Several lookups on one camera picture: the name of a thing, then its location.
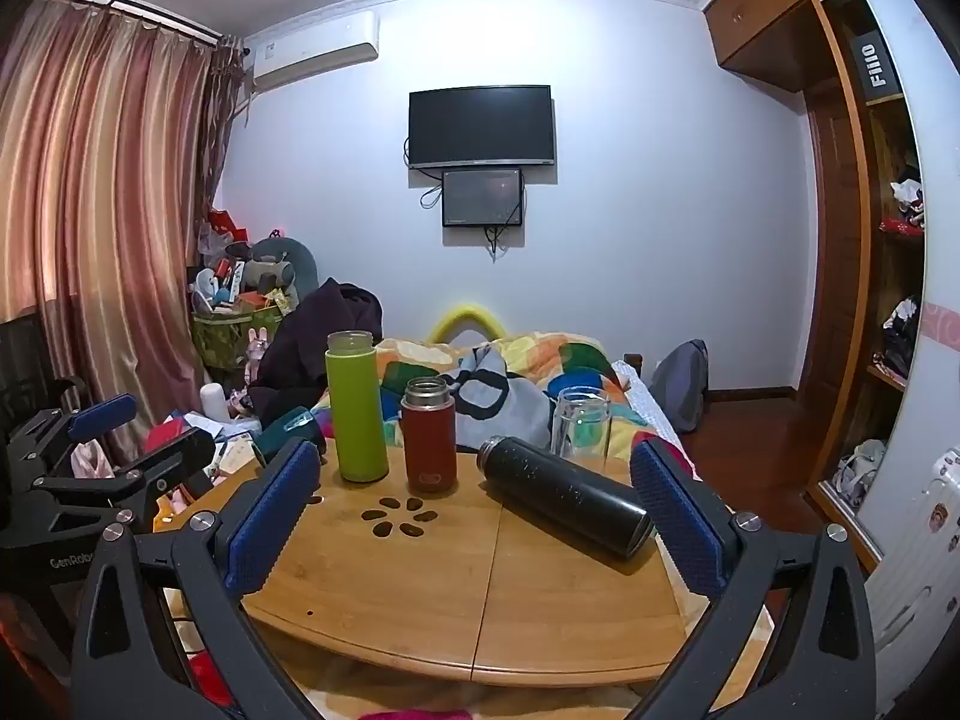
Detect dark jacket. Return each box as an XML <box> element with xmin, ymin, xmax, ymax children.
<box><xmin>247</xmin><ymin>277</ymin><xmax>385</xmax><ymax>428</ymax></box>

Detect pink bunny toy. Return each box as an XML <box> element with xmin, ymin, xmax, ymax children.
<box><xmin>244</xmin><ymin>326</ymin><xmax>272</xmax><ymax>383</ymax></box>

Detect white air conditioner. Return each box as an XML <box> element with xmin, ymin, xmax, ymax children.
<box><xmin>244</xmin><ymin>11</ymin><xmax>380</xmax><ymax>91</ymax></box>

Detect grey bag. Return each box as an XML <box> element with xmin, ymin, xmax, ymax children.
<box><xmin>832</xmin><ymin>439</ymin><xmax>890</xmax><ymax>503</ymax></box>

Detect black printed box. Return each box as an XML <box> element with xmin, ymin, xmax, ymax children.
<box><xmin>851</xmin><ymin>24</ymin><xmax>905</xmax><ymax>106</ymax></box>

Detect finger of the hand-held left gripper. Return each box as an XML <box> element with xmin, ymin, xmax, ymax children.
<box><xmin>112</xmin><ymin>426</ymin><xmax>218</xmax><ymax>501</ymax></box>
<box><xmin>63</xmin><ymin>393</ymin><xmax>138</xmax><ymax>443</ymax></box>

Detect black thermos cup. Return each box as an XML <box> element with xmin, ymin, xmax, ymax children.
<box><xmin>477</xmin><ymin>435</ymin><xmax>655</xmax><ymax>559</ymax></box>

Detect wall-mounted black television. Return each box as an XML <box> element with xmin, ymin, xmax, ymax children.
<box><xmin>408</xmin><ymin>85</ymin><xmax>557</xmax><ymax>170</ymax></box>

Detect green storage basket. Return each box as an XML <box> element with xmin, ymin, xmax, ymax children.
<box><xmin>191</xmin><ymin>307</ymin><xmax>290</xmax><ymax>372</ymax></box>

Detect grey backpack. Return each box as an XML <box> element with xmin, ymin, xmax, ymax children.
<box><xmin>649</xmin><ymin>339</ymin><xmax>710</xmax><ymax>434</ymax></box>

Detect green thermos cup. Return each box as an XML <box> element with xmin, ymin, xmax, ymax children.
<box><xmin>324</xmin><ymin>330</ymin><xmax>391</xmax><ymax>484</ymax></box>

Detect small black monitor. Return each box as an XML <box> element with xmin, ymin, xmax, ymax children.
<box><xmin>441</xmin><ymin>169</ymin><xmax>524</xmax><ymax>229</ymax></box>

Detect yellow foam tube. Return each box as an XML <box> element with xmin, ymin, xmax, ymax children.
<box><xmin>426</xmin><ymin>305</ymin><xmax>511</xmax><ymax>346</ymax></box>

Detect grey plush toy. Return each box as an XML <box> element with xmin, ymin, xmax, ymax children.
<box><xmin>244</xmin><ymin>236</ymin><xmax>320</xmax><ymax>308</ymax></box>

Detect round bamboo table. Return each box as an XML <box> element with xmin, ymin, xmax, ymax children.
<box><xmin>240</xmin><ymin>450</ymin><xmax>691</xmax><ymax>687</ymax></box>

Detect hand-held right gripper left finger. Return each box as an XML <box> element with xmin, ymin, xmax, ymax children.
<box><xmin>71</xmin><ymin>437</ymin><xmax>323</xmax><ymax>720</ymax></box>

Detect black mesh chair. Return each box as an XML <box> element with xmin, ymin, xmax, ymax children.
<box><xmin>0</xmin><ymin>313</ymin><xmax>85</xmax><ymax>451</ymax></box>

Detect wooden wardrobe shelves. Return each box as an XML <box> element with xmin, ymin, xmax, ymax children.
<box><xmin>703</xmin><ymin>0</ymin><xmax>960</xmax><ymax>575</ymax></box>

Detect grey cloth with black rings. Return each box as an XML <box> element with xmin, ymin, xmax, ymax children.
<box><xmin>442</xmin><ymin>343</ymin><xmax>560</xmax><ymax>457</ymax></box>

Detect colourful patchwork quilt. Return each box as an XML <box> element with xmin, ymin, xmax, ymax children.
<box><xmin>311</xmin><ymin>330</ymin><xmax>680</xmax><ymax>473</ymax></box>

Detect clear glass cup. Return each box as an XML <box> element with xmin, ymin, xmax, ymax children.
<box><xmin>551</xmin><ymin>386</ymin><xmax>612</xmax><ymax>475</ymax></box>

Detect pink striped curtain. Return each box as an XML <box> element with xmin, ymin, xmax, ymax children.
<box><xmin>0</xmin><ymin>0</ymin><xmax>248</xmax><ymax>458</ymax></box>

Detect red thermos cup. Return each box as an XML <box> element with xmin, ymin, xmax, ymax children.
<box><xmin>400</xmin><ymin>378</ymin><xmax>458</xmax><ymax>494</ymax></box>

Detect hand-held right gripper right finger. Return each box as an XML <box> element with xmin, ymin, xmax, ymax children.
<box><xmin>628</xmin><ymin>437</ymin><xmax>878</xmax><ymax>720</ymax></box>

